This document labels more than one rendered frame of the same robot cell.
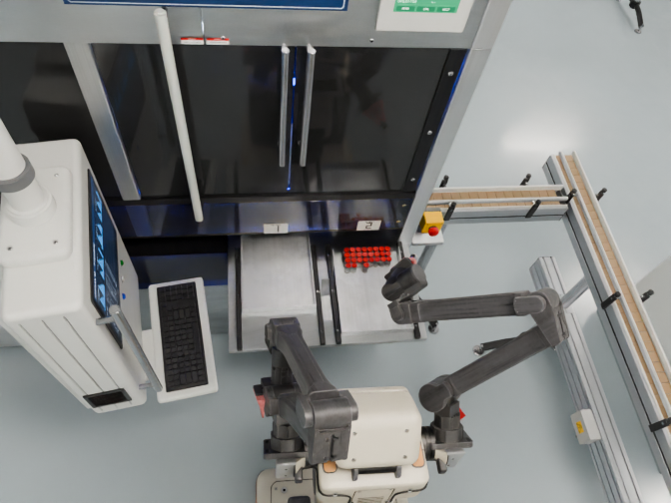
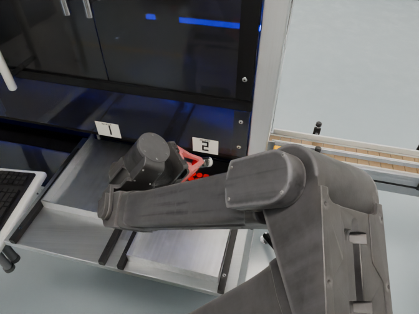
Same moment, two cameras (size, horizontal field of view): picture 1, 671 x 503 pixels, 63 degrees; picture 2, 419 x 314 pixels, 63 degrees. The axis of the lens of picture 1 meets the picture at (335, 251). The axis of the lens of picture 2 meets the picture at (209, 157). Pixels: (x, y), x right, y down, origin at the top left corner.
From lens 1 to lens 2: 1.13 m
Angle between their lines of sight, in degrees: 23
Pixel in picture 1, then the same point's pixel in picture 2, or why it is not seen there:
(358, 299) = not seen: hidden behind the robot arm
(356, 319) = (157, 248)
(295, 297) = not seen: hidden behind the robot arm
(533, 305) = (265, 179)
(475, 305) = (187, 195)
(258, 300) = (67, 199)
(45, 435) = not seen: outside the picture
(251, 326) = (42, 222)
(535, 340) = (267, 303)
